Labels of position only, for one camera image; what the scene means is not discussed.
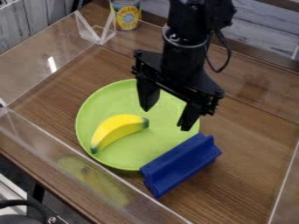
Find clear acrylic enclosure wall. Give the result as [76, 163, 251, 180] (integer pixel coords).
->
[0, 9, 299, 224]

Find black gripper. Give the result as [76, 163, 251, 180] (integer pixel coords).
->
[132, 39, 225, 131]

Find black cable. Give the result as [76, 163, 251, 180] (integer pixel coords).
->
[203, 29, 234, 74]

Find green round plate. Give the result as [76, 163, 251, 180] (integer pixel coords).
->
[75, 79, 201, 171]

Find blue plastic block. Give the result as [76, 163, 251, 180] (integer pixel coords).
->
[140, 133, 222, 199]

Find yellow labelled tin can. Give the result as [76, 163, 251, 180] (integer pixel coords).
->
[108, 0, 142, 31]

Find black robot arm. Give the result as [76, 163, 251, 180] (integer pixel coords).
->
[132, 0, 237, 131]

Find yellow toy banana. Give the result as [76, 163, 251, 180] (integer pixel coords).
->
[90, 114, 150, 154]

